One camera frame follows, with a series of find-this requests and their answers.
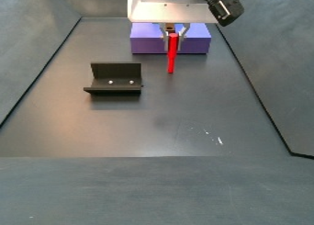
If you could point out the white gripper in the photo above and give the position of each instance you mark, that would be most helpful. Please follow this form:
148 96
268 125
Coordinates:
169 11

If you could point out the red cylindrical peg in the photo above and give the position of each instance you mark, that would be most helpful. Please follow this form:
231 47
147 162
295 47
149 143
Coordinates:
172 47

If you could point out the purple base block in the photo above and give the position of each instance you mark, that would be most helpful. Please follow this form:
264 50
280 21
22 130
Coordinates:
147 42

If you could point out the brown upright bracket with hole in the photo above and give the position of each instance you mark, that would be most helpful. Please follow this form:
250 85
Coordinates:
169 28

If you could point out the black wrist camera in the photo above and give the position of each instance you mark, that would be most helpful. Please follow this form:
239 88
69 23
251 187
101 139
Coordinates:
225 10

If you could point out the black angle bracket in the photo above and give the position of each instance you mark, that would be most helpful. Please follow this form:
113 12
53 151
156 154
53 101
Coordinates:
115 78

